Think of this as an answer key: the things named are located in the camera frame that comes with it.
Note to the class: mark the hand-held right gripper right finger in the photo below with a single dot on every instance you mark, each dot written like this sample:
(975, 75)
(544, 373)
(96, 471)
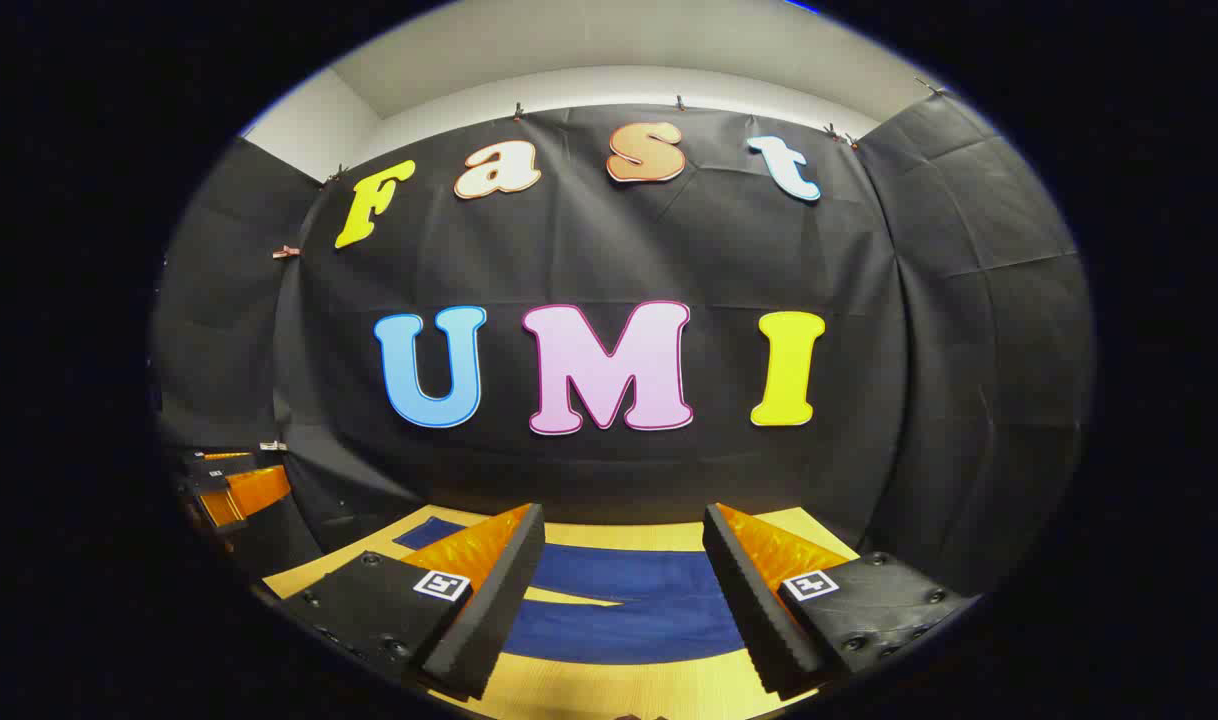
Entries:
(754, 610)

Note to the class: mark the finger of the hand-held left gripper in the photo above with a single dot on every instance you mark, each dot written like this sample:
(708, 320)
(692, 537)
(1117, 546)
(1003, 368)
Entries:
(214, 467)
(259, 488)

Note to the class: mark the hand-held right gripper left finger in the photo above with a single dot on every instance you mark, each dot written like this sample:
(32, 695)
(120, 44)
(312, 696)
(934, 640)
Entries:
(499, 600)

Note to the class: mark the blue jeans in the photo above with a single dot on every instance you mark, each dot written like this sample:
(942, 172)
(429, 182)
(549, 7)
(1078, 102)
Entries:
(629, 600)

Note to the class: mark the black backdrop cloth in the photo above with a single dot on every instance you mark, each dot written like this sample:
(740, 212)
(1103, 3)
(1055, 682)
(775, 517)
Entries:
(609, 250)

